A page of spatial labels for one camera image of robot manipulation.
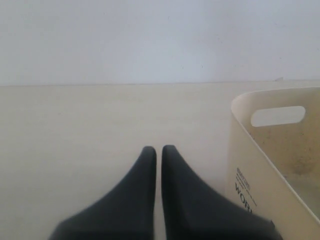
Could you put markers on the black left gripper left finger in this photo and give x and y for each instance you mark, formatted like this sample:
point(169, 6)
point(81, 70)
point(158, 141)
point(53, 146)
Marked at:
point(124, 213)

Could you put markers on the white plastic bin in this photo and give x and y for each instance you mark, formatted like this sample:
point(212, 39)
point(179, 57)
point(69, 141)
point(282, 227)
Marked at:
point(274, 170)

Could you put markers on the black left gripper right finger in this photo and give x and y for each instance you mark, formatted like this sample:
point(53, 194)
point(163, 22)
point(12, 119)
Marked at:
point(194, 211)

